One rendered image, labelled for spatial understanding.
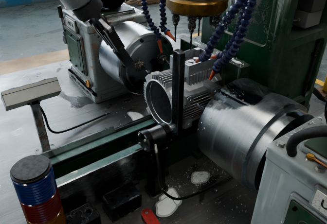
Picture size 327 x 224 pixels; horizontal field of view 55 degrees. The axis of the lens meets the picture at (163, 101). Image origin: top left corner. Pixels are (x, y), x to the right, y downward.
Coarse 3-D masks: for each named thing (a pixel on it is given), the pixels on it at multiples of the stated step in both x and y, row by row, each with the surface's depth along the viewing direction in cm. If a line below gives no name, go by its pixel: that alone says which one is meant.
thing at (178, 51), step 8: (176, 56) 78; (184, 56) 78; (176, 64) 79; (184, 64) 79; (176, 72) 80; (184, 72) 80; (176, 80) 81; (176, 88) 82; (176, 96) 83; (176, 104) 85; (176, 112) 86; (176, 120) 87; (176, 128) 89
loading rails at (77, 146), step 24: (144, 120) 109; (72, 144) 97; (96, 144) 99; (120, 144) 103; (168, 144) 102; (192, 144) 109; (72, 168) 96; (96, 168) 88; (120, 168) 92; (144, 168) 100; (72, 192) 85; (96, 192) 91
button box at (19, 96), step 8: (48, 80) 100; (56, 80) 101; (16, 88) 95; (24, 88) 96; (32, 88) 97; (40, 88) 98; (48, 88) 99; (56, 88) 100; (8, 96) 94; (16, 96) 95; (24, 96) 96; (32, 96) 97; (40, 96) 98; (48, 96) 101; (8, 104) 93; (16, 104) 95; (24, 104) 100
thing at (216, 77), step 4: (148, 76) 101; (216, 76) 101; (220, 76) 102; (148, 80) 102; (216, 80) 101; (220, 80) 102; (168, 92) 93; (168, 96) 94; (148, 108) 108; (148, 112) 109
